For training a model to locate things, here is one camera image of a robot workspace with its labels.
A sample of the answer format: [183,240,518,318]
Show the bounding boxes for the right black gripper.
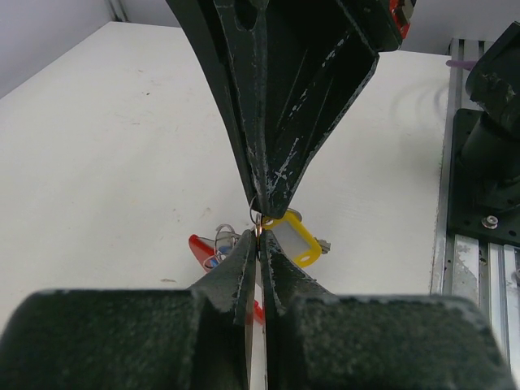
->
[169,0,417,218]

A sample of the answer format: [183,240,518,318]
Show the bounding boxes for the right aluminium frame post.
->
[105,0,128,23]

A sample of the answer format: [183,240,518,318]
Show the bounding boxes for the red handled keyring holder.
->
[188,197,269,390]

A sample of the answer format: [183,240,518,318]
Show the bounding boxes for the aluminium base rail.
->
[430,24,519,371]

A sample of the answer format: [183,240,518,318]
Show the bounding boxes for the blue tag key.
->
[202,245,232,271]

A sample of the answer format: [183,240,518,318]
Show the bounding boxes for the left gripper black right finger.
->
[259,231,513,389]

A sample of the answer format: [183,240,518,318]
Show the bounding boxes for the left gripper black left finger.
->
[1,231,257,389]

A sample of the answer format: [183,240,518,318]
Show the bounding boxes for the yellow tag silver key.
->
[262,209,331,268]

